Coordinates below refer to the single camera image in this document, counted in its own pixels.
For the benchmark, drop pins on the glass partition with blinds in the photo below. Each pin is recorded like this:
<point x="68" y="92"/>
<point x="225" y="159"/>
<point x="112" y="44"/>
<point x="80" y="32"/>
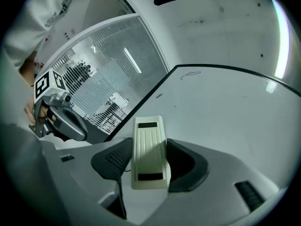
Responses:
<point x="110" y="74"/>

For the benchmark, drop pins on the black-framed whiteboard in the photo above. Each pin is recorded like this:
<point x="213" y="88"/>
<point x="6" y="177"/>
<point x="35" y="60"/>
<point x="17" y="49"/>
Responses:
<point x="223" y="116"/>

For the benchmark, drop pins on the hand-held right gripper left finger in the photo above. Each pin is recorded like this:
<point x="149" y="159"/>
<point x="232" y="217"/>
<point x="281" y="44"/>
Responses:
<point x="110" y="160"/>

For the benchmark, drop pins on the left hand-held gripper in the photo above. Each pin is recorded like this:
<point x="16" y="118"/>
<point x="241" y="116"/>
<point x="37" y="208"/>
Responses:
<point x="42" y="86"/>

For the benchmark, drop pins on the person's white shirt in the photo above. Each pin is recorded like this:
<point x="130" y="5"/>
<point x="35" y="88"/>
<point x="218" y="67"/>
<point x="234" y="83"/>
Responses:
<point x="28" y="20"/>

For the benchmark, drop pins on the white plastic ribbed device housing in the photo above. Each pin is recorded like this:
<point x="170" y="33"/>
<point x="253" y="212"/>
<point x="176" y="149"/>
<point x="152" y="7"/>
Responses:
<point x="148" y="149"/>

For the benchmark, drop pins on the person's left forearm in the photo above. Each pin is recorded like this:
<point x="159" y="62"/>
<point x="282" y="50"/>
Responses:
<point x="26" y="69"/>

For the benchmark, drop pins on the long ceiling tube light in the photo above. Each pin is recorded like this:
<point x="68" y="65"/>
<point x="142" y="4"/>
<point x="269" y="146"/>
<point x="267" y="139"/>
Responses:
<point x="282" y="36"/>

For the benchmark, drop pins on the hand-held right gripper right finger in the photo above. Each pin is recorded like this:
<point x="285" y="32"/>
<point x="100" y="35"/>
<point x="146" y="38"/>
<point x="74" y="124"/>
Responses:
<point x="185" y="166"/>

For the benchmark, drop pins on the person's left hand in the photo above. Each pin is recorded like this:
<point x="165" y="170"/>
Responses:
<point x="45" y="114"/>

